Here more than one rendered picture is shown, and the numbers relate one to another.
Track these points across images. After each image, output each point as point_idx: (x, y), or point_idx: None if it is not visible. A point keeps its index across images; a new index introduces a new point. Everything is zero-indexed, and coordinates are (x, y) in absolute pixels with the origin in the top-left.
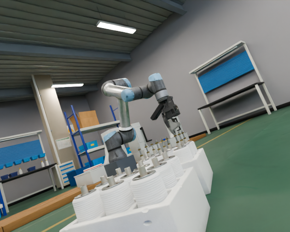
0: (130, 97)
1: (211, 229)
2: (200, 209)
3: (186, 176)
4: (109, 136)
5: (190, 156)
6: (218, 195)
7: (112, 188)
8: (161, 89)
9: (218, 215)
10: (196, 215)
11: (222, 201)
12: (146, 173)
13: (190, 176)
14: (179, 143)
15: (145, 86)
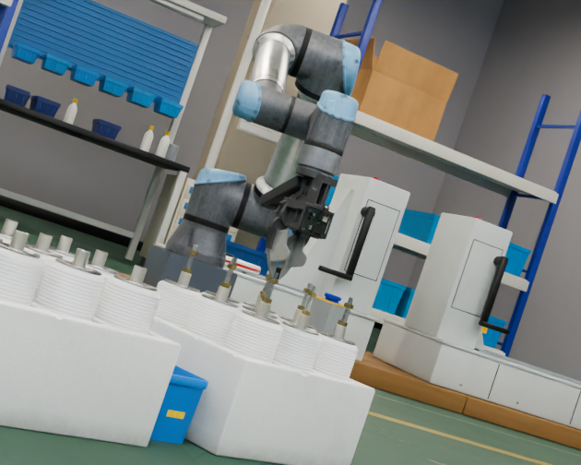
0: (244, 110)
1: (66, 439)
2: (88, 401)
3: (109, 327)
4: (210, 178)
5: (257, 352)
6: (207, 460)
7: None
8: (320, 142)
9: (122, 450)
10: (56, 390)
11: (180, 460)
12: (18, 247)
13: (126, 340)
14: (265, 306)
15: (312, 111)
